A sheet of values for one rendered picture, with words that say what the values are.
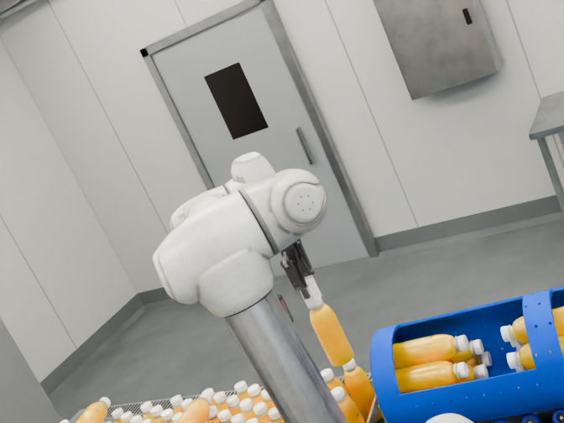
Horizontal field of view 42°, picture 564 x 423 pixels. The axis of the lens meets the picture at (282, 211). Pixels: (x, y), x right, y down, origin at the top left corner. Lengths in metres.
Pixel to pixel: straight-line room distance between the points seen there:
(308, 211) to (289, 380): 0.30
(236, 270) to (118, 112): 5.38
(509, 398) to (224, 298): 0.88
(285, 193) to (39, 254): 5.56
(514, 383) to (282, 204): 0.87
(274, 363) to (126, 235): 5.86
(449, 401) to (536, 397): 0.21
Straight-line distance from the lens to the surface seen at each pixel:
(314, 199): 1.21
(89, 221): 7.13
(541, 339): 1.83
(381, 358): 1.94
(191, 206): 1.76
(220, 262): 1.22
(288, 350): 1.28
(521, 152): 5.34
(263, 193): 1.23
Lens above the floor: 2.13
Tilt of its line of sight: 15 degrees down
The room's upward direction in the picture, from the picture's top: 25 degrees counter-clockwise
